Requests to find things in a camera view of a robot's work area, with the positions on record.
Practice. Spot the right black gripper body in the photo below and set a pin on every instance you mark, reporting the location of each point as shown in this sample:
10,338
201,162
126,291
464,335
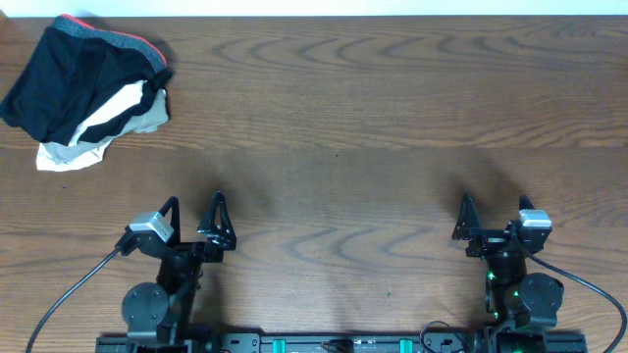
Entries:
489,242

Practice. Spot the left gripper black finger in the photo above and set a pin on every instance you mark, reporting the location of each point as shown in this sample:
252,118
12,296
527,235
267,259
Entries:
172,208
216,224

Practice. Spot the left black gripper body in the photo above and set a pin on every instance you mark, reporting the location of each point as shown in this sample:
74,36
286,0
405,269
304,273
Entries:
191,247

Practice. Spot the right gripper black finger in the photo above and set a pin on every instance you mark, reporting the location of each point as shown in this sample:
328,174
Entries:
468,223
525,203

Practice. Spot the black leggings red grey waistband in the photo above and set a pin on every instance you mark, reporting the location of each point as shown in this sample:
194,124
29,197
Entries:
74,69

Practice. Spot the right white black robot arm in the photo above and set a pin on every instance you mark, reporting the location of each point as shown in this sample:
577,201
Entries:
524,304

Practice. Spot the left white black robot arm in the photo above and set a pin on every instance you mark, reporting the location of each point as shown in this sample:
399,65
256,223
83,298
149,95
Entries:
158,313

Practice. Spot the grey folded garment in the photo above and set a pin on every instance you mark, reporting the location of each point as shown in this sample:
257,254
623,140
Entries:
149,121

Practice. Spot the black folded garment in stack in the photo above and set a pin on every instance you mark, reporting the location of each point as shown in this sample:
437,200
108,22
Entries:
115,126

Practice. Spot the white printed folded t-shirt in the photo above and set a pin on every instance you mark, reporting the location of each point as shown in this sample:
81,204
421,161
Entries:
128,96

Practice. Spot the white bottom folded garment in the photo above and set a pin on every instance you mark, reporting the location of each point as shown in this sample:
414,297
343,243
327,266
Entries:
55,157

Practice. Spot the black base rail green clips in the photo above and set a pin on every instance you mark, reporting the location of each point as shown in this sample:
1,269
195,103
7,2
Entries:
430,341

